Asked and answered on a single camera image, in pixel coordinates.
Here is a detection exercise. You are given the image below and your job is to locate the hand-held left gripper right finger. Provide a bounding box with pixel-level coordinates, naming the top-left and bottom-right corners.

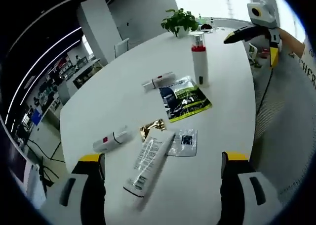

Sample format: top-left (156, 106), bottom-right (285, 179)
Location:
top-left (218, 150), bottom-right (285, 225)

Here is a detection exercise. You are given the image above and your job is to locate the small white skincare bottle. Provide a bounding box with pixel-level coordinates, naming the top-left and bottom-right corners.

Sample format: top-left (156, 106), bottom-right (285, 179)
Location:
top-left (92, 125), bottom-right (135, 153)
top-left (142, 71), bottom-right (176, 92)

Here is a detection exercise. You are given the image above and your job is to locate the blue box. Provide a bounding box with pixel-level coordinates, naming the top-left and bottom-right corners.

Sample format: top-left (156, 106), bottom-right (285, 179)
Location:
top-left (31, 108), bottom-right (43, 124)

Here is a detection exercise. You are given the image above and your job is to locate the person in white shirt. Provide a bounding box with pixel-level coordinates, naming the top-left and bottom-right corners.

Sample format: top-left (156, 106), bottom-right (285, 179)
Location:
top-left (298, 34), bottom-right (316, 93)

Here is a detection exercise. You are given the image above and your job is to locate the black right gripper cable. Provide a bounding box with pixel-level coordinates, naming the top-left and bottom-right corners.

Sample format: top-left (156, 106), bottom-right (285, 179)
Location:
top-left (255, 66), bottom-right (274, 117)

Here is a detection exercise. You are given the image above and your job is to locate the white plastic chair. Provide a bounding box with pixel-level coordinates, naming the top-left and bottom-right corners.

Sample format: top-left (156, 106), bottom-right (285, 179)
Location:
top-left (114, 38), bottom-right (130, 59)

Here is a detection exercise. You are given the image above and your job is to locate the white skincare tube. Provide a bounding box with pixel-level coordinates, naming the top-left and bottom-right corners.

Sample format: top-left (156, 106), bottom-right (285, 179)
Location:
top-left (122, 129), bottom-right (176, 201)

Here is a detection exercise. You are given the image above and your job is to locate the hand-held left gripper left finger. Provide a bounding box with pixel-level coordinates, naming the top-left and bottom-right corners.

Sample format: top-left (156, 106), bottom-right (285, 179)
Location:
top-left (39, 153), bottom-right (107, 225)

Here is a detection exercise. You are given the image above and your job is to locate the clear skincare sachet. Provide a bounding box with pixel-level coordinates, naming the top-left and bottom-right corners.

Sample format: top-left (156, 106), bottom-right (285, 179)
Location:
top-left (167, 128), bottom-right (198, 157)

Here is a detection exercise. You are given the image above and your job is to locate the lit computer monitor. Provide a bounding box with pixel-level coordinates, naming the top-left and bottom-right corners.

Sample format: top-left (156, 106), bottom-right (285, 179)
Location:
top-left (7, 149), bottom-right (33, 187)

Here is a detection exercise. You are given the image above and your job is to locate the long white counter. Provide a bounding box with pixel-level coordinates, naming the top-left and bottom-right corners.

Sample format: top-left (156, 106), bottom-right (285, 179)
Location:
top-left (48, 58), bottom-right (103, 110)

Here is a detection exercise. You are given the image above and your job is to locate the potted green plant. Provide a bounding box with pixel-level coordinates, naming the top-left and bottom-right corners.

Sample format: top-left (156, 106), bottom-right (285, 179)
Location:
top-left (160, 8), bottom-right (199, 38)

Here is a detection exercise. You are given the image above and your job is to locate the gold foil skincare sachet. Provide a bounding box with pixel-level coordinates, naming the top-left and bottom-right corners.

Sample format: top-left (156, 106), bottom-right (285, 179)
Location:
top-left (139, 118), bottom-right (167, 143)

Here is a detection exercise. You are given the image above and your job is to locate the tall red-collared skincare bottle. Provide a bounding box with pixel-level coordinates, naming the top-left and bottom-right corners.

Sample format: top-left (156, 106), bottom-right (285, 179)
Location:
top-left (191, 33), bottom-right (210, 87)

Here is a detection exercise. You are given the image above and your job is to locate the green black skincare sachet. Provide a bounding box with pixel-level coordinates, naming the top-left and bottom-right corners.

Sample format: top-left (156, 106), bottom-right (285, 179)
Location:
top-left (158, 76), bottom-right (213, 124)

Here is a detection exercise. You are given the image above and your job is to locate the black tripod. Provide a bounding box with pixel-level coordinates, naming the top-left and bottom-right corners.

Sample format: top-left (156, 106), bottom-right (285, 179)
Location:
top-left (26, 138), bottom-right (66, 189)

